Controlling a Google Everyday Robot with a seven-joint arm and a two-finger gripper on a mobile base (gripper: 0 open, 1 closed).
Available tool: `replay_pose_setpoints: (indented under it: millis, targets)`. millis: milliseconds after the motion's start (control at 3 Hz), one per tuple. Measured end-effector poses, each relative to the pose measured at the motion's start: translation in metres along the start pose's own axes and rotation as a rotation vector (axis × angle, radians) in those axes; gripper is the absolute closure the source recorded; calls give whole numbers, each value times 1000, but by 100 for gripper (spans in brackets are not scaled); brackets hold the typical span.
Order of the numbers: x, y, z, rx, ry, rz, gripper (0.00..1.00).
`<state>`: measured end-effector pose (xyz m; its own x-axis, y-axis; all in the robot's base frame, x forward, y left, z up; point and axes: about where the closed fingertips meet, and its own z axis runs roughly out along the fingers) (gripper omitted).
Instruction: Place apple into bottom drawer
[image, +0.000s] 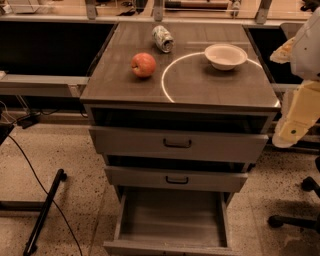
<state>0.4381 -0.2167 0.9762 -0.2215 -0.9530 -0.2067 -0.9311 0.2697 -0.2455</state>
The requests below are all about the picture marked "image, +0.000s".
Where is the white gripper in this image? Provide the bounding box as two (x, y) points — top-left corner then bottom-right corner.
(270, 37), (320, 148)

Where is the red apple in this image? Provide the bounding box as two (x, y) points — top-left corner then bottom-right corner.
(131, 53), (156, 78)

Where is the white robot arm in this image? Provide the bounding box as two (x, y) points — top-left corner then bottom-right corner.
(270, 7), (320, 148)

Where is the grey drawer cabinet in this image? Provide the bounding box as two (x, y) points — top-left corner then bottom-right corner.
(79, 21), (282, 256)

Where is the open bottom drawer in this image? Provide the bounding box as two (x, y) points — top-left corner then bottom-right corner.
(104, 188), (237, 256)

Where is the grey chair backrest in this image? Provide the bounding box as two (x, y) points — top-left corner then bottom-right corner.
(280, 22), (303, 39)

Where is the white paper bowl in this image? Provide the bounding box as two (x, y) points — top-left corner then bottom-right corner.
(204, 44), (248, 71)

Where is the black office chair base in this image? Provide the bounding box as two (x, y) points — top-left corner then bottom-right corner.
(265, 169), (320, 234)

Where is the crushed soda can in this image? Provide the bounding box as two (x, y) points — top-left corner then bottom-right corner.
(152, 25), (174, 53)

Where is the grey left side desk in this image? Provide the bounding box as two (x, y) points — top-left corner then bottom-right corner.
(0, 71), (89, 98)

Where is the black table leg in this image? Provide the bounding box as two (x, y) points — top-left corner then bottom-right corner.
(0, 169), (67, 256)

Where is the top drawer with handle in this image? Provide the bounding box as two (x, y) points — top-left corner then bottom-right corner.
(89, 126), (268, 163)

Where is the drawer with handle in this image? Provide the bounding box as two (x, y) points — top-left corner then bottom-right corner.
(105, 166), (248, 192)
(89, 126), (268, 163)

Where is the middle drawer with handle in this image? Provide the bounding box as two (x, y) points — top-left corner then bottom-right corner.
(105, 166), (248, 192)

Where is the black floor cable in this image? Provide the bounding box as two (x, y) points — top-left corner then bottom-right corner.
(7, 133), (84, 256)

